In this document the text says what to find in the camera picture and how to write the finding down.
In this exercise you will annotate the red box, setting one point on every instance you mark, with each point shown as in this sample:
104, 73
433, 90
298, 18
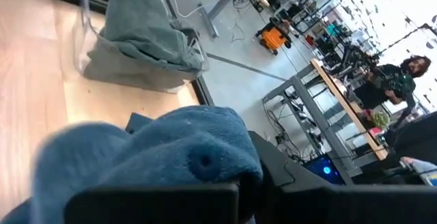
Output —
309, 40

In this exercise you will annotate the orange shop vacuum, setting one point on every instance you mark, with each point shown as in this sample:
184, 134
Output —
273, 39

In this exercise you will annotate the blue denim hat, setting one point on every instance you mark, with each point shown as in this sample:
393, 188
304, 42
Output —
153, 149

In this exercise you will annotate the grey leg wooden workbench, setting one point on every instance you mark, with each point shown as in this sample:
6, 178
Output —
345, 102

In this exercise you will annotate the long wooden top workbench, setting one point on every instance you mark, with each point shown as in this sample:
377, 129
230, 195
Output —
209, 22

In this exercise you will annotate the blue lit computer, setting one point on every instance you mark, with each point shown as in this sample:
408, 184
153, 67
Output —
324, 169

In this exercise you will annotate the person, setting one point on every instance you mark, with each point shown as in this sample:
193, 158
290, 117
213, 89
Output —
392, 80

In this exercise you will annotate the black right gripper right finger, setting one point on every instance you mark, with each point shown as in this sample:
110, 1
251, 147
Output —
341, 205

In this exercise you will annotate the clear plastic container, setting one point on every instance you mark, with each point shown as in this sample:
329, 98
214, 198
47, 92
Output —
82, 46

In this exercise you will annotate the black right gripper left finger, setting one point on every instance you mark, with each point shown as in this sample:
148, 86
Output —
153, 205

